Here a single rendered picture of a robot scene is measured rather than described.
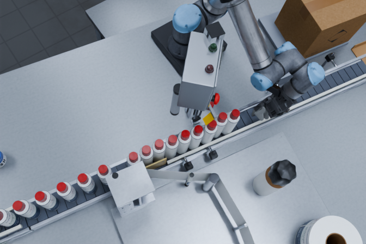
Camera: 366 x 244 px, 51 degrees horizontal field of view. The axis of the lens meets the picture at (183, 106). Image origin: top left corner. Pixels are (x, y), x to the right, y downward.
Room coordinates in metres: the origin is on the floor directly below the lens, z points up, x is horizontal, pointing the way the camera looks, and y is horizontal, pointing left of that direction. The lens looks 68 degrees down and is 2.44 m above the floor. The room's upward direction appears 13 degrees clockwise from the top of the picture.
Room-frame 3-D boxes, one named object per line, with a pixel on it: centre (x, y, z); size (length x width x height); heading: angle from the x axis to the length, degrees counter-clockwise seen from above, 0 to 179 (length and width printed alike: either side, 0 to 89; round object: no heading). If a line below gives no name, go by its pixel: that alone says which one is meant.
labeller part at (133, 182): (0.22, 0.11, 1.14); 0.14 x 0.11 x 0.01; 127
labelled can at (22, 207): (0.08, 0.46, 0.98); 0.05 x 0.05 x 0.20
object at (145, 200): (0.22, 0.12, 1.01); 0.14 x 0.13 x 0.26; 127
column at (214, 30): (0.64, -0.04, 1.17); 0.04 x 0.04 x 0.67; 37
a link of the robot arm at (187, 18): (0.95, 0.06, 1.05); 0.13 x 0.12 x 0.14; 142
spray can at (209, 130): (0.52, -0.12, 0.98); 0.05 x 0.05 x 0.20
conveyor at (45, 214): (0.56, -0.16, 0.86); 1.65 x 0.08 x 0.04; 127
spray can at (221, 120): (0.56, -0.16, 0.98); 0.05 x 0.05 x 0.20
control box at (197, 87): (0.56, -0.03, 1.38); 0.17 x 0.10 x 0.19; 2
